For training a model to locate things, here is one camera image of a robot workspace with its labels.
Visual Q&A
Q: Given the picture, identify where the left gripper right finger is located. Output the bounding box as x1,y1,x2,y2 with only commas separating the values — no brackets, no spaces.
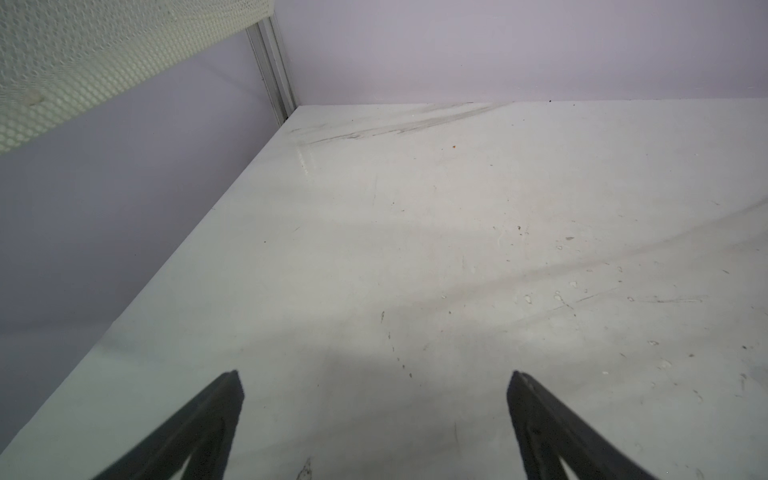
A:
506,371,654,479

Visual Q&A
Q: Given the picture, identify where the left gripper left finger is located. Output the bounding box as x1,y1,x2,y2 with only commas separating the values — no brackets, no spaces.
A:
95,370,244,480

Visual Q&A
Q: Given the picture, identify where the lower white mesh shelf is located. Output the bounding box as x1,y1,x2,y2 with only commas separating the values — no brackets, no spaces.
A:
1,0,274,153

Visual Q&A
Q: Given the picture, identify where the vertical aluminium frame post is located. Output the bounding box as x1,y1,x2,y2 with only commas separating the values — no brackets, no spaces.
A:
246,16,299,126

